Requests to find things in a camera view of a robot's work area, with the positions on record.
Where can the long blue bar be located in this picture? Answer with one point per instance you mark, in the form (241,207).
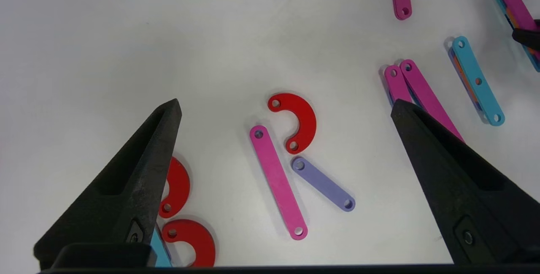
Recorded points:
(160,253)

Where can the long pink bar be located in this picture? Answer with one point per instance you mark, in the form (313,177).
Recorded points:
(426,96)
(278,181)
(396,86)

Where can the large red C-shaped piece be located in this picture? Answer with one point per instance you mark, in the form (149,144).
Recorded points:
(202,240)

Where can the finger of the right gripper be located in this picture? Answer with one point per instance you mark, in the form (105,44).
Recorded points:
(527,37)

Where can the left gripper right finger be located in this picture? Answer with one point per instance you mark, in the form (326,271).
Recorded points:
(468,189)

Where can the purple short bar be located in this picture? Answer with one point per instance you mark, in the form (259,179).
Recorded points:
(322,183)

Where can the blue bar with orange backing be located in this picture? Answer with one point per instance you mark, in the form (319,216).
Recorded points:
(479,82)

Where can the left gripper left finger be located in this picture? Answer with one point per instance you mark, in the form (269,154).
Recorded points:
(126,189)

